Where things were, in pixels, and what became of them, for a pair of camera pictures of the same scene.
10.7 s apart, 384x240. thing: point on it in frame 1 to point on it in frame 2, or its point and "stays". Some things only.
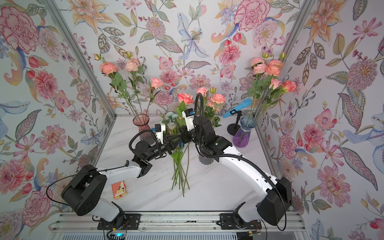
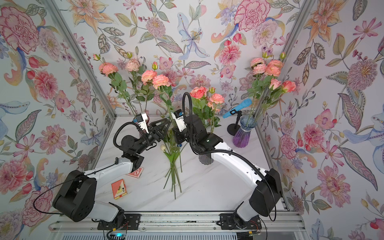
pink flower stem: [258, 67] stays
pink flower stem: [110, 70] stays
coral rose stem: [186, 99] to [201, 107]
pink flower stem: [288, 86] stays
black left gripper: [167, 146] to [155, 135]
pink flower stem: [132, 65] stays
